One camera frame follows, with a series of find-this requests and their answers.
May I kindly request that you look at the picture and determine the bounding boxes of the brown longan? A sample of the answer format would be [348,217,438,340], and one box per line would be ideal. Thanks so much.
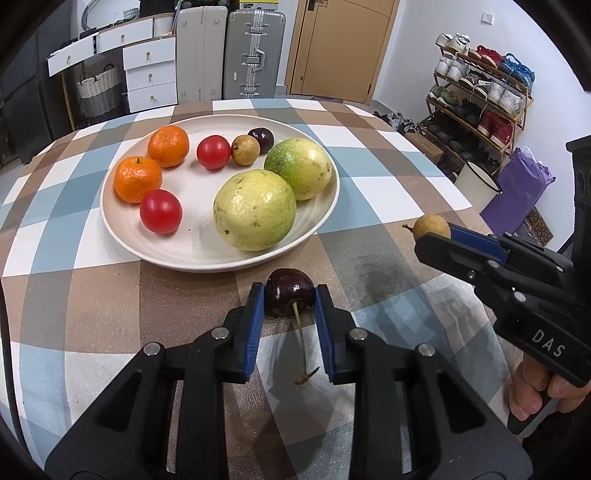
[403,214,452,241]
[231,135,260,166]

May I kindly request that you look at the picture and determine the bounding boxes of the dark cherry with stem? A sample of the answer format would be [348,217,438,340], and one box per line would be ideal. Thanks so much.
[264,268,318,385]

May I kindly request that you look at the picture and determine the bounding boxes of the large yellow-green guava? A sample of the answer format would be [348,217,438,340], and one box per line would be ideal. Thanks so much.
[212,169,297,252]

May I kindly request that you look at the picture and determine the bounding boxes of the red tomato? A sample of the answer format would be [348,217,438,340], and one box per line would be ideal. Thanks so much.
[139,189,182,235]
[197,135,231,171]

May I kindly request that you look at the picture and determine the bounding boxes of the orange mandarin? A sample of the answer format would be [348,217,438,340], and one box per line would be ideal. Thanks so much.
[113,156,162,204]
[146,125,189,168]

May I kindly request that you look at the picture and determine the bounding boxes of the right hand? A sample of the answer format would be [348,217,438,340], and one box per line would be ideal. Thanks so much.
[509,354,590,421]

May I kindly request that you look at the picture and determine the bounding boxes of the white bucket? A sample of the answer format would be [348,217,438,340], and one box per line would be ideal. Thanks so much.
[455,161,502,212]

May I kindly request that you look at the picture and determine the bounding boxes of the purple bag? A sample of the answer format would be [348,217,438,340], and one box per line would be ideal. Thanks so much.
[481,146,556,236]

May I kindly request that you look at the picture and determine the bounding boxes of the checkered tablecloth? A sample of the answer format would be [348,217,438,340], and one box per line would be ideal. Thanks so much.
[1,99,509,463]

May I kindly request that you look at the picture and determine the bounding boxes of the wooden shoe rack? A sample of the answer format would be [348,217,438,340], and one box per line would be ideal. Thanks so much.
[418,33,536,177]

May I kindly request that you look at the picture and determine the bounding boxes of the green guava on plate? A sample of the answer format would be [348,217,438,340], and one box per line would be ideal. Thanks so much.
[263,137,332,201]

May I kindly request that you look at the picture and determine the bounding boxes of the cream round plate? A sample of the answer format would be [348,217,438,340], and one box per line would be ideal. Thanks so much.
[100,113,341,273]

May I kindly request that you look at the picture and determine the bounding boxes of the dark cherry on plate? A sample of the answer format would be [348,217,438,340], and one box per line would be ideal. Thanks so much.
[249,127,276,155]

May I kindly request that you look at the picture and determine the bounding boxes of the wooden door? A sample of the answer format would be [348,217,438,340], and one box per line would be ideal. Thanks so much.
[286,0,400,104]

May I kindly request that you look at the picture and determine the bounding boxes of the silver suitcase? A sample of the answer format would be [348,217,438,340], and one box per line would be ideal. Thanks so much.
[222,9,286,99]

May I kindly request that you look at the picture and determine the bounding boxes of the yellow black box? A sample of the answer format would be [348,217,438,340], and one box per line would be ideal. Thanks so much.
[238,0,280,11]

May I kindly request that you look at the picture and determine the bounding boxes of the black refrigerator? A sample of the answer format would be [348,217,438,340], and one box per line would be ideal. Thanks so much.
[1,12,71,163]

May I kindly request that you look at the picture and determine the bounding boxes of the beige suitcase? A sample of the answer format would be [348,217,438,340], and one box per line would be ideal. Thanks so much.
[176,6,228,104]

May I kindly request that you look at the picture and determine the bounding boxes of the woven laundry basket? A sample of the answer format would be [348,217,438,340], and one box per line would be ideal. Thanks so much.
[77,63,122,118]

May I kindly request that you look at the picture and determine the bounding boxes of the white drawer desk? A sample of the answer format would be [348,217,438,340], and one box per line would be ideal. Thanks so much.
[47,13,178,113]

